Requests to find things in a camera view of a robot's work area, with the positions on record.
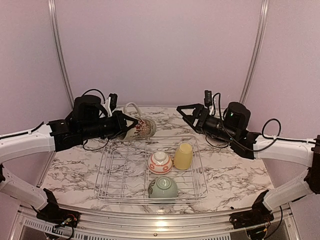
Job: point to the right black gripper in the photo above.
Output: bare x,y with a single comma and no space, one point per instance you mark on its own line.
190,119

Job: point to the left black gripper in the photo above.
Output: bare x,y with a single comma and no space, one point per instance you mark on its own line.
121,127

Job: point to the tall shell patterned mug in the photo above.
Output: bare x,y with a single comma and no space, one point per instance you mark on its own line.
145,128

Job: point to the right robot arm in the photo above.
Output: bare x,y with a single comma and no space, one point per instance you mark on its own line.
232,128

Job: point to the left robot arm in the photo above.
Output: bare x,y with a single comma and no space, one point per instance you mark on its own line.
91,117

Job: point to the yellow ceramic cup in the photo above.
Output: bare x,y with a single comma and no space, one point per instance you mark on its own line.
183,156

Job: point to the white red patterned teacup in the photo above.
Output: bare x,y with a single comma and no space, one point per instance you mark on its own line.
160,163

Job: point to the pale green ceramic bowl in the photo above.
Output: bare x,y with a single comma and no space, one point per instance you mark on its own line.
163,187

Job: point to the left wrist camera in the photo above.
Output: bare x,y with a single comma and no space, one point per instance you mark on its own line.
110,104

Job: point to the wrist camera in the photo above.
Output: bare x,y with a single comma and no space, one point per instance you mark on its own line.
209,102
110,104

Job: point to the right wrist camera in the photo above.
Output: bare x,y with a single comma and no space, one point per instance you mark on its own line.
209,102

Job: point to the white wire dish rack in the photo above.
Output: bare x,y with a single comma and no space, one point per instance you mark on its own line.
123,176

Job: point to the aluminium front table rail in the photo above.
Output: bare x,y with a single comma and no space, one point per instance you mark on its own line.
104,225

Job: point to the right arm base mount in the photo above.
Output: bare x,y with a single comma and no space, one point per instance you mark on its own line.
258,214

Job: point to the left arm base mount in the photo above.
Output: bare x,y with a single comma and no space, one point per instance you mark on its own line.
54,214

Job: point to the left aluminium frame post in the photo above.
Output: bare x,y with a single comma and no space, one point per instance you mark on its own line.
59,51

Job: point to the aluminium frame post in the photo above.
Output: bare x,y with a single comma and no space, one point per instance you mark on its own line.
261,29
59,51

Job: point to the right aluminium frame post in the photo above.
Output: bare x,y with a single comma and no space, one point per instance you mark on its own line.
261,29

